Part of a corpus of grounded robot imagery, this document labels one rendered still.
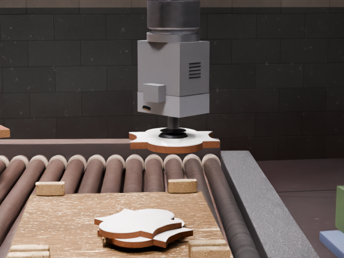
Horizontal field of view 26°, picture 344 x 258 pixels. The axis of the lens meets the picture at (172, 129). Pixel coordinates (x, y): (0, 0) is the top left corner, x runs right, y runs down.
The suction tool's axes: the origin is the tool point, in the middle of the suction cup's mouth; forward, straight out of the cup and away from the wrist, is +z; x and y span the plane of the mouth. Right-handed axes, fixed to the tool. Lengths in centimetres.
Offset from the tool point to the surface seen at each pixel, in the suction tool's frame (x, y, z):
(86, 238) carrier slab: -1.4, -18.5, 18.2
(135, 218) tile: 4.4, -12.8, 14.9
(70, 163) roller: 38, -72, 20
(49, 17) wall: 275, -392, -6
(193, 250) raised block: 0.9, 3.2, 15.6
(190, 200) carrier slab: 27.8, -21.7, 18.2
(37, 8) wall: 268, -398, -13
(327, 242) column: 43, 0, 26
